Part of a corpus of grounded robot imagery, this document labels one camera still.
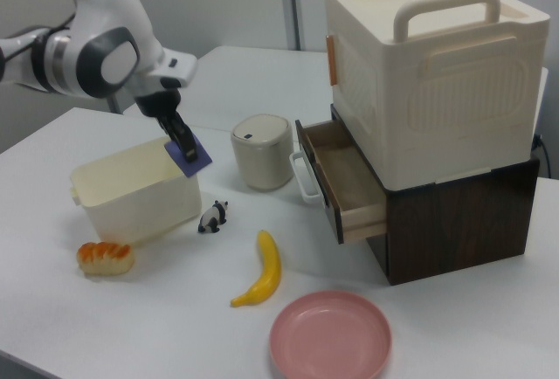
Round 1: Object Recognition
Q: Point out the white drawer handle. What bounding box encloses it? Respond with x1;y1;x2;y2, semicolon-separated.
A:
288;149;327;203

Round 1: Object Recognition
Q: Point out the dark wood drawer cabinet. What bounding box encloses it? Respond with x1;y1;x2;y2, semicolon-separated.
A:
330;103;542;286

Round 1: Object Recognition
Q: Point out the pink plate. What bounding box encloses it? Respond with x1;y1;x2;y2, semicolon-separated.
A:
268;290;393;379

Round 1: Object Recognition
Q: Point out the large cream storage box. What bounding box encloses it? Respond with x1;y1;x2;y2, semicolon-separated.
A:
323;0;551;190

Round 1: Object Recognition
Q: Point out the purple cube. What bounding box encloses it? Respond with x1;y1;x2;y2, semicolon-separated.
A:
164;134;214;178

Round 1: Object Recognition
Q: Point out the small cream lidded bin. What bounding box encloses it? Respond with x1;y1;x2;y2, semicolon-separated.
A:
230;113;294;192

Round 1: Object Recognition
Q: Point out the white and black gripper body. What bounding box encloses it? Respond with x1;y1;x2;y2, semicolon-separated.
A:
132;46;198;119

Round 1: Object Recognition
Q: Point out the copper storage box latch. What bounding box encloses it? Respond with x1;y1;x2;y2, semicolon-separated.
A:
326;34;339;88

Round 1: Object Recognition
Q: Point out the black cable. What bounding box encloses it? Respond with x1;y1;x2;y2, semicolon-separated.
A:
530;133;552;179

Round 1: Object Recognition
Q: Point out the yellow banana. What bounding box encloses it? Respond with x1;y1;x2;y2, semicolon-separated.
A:
230;229;282;308

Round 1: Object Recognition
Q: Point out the panda figurine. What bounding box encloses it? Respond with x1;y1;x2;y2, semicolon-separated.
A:
197;200;231;235

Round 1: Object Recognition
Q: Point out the cream open plastic box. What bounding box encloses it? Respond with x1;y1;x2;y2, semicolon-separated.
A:
69;136;203;245

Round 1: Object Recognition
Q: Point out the toy bread roll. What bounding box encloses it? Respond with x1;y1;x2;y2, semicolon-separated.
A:
76;241;135;276

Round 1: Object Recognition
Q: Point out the wooden drawer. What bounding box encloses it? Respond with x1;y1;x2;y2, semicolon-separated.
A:
294;119;389;245

